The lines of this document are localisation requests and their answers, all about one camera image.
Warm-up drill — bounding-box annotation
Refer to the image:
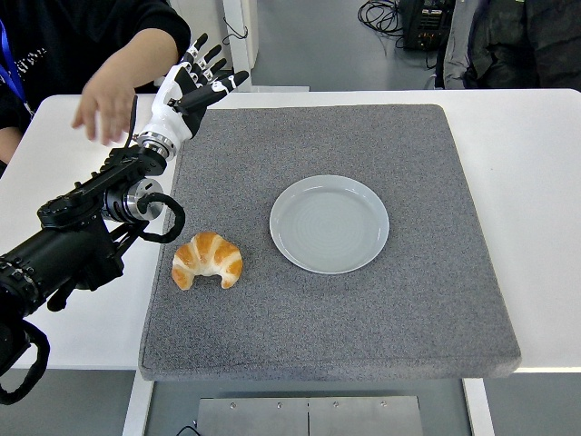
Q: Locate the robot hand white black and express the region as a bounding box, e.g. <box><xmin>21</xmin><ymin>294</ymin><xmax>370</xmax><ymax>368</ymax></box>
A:
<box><xmin>137</xmin><ymin>33</ymin><xmax>251</xmax><ymax>151</ymax></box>

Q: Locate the person's left hand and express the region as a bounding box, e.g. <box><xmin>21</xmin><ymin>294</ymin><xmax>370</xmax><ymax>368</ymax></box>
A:
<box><xmin>71</xmin><ymin>79</ymin><xmax>137</xmax><ymax>147</ymax></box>

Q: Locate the golden croissant bread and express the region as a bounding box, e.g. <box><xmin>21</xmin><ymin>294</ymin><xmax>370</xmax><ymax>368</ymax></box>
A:
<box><xmin>171</xmin><ymin>232</ymin><xmax>244</xmax><ymax>292</ymax></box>

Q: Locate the round grey plate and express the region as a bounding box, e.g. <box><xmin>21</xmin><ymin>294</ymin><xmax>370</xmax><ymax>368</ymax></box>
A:
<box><xmin>269</xmin><ymin>174</ymin><xmax>390</xmax><ymax>275</ymax></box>

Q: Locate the grey metal plate with screws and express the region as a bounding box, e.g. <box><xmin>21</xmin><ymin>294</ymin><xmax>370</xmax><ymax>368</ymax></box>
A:
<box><xmin>195</xmin><ymin>395</ymin><xmax>425</xmax><ymax>436</ymax></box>

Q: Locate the person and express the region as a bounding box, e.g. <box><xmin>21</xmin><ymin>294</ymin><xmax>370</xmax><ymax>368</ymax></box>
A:
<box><xmin>0</xmin><ymin>0</ymin><xmax>192</xmax><ymax>178</ymax></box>
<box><xmin>435</xmin><ymin>0</ymin><xmax>581</xmax><ymax>91</ymax></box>

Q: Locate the white cabinet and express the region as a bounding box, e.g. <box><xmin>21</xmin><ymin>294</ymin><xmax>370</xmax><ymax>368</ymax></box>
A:
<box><xmin>181</xmin><ymin>0</ymin><xmax>259</xmax><ymax>74</ymax></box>

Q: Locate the grey fabric mat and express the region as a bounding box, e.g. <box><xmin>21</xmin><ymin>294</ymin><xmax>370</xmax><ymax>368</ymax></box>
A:
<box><xmin>137</xmin><ymin>104</ymin><xmax>522</xmax><ymax>382</ymax></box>

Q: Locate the black equipment box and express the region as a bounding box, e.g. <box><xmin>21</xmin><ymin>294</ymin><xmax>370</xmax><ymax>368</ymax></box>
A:
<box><xmin>399</xmin><ymin>0</ymin><xmax>455</xmax><ymax>52</ymax></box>

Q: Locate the white table leg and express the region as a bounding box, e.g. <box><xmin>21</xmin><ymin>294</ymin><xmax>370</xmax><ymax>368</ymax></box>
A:
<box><xmin>461</xmin><ymin>376</ymin><xmax>496</xmax><ymax>436</ymax></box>
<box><xmin>121</xmin><ymin>370</ymin><xmax>155</xmax><ymax>436</ymax></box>

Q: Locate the blue lanyard with white badge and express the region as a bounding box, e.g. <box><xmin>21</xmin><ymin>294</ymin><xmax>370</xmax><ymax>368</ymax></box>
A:
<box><xmin>0</xmin><ymin>20</ymin><xmax>35</xmax><ymax>119</ymax></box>

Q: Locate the black cord loop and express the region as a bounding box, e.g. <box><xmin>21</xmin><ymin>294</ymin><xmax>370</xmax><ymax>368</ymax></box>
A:
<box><xmin>222</xmin><ymin>17</ymin><xmax>250</xmax><ymax>46</ymax></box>

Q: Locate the white stand post with base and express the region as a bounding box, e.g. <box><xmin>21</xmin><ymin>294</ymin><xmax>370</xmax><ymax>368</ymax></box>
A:
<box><xmin>199</xmin><ymin>0</ymin><xmax>310</xmax><ymax>94</ymax></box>

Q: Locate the black floor cable bundle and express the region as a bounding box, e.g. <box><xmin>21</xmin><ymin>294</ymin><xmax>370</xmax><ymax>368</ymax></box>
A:
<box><xmin>356</xmin><ymin>0</ymin><xmax>406</xmax><ymax>52</ymax></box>

